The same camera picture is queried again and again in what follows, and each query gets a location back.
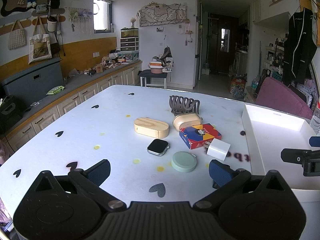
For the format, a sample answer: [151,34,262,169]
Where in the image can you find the white USB wall charger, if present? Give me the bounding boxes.
[203,138,231,161]

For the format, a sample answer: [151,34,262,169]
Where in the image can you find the mint green round disc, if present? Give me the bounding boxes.
[171,151,197,173]

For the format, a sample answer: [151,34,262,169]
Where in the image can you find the red blue yellow card box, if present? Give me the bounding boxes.
[179,123,222,150]

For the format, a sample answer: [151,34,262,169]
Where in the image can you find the white shallow tray box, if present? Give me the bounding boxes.
[242,104,319,190]

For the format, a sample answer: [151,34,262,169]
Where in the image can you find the beige earbuds case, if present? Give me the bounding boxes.
[172,113,202,131]

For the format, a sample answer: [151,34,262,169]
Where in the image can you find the smartwatch body black screen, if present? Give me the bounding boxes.
[147,139,169,156]

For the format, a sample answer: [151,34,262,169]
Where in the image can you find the oval light wooden box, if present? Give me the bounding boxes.
[134,118,169,139]

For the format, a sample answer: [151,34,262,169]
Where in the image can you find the dark grey hair claw clip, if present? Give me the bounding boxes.
[169,95,200,116]

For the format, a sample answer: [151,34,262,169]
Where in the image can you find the clear water bottle red label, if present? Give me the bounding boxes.
[310,101,320,135]

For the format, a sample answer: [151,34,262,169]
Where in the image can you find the purple sofa chair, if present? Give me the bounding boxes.
[255,77,313,119]

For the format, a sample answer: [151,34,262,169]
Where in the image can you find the white cabinet counter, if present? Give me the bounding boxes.
[1,60,142,155]

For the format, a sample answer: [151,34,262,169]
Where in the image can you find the green wipes pack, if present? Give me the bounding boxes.
[47,86,65,95]

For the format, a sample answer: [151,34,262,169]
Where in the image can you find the dark stool with white legs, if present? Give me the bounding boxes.
[138,69,167,89]

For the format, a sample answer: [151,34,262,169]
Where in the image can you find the grey storage box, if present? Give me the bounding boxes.
[1,57,63,106]

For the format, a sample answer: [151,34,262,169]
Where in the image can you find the black hanging jacket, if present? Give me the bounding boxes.
[283,8,317,86]

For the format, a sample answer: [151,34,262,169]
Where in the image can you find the pink pot on stool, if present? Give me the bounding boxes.
[149,61,165,74]

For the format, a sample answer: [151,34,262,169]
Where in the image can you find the small drawer organizer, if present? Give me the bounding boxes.
[120,37,139,51]

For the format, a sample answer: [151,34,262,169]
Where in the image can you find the beige printed tote bag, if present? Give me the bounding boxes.
[28,16,52,64]

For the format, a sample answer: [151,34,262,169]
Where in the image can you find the white knitted bag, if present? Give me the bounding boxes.
[8,20,27,50]

